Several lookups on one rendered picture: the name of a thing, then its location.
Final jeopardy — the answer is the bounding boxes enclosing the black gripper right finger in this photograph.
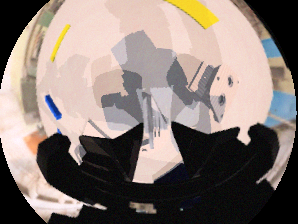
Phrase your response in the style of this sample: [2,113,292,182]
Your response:
[172,121,241,179]

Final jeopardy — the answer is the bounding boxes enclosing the blue rectangular bar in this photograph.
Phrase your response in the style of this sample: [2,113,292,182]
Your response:
[44,93,61,120]

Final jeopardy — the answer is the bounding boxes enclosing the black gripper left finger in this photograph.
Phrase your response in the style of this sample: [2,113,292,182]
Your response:
[78,123,144,183]

